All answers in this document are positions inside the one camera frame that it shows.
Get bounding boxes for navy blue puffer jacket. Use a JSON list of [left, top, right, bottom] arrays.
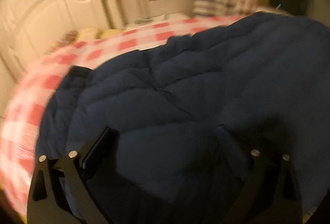
[[36, 13, 329, 223]]

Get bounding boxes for red white checkered bed cover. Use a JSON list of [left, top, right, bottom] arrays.
[[1, 16, 242, 219]]

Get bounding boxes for colourful patterned pillow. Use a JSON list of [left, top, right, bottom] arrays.
[[49, 30, 78, 53]]

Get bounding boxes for cream floral pillow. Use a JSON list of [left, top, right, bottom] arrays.
[[76, 28, 102, 41]]

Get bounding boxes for white wooden bed headboard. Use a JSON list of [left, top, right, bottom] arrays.
[[1, 0, 126, 78]]

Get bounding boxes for white bedside table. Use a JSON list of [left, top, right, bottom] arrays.
[[125, 13, 191, 31]]

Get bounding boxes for silver desk lamp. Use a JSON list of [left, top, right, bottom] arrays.
[[134, 0, 152, 26]]

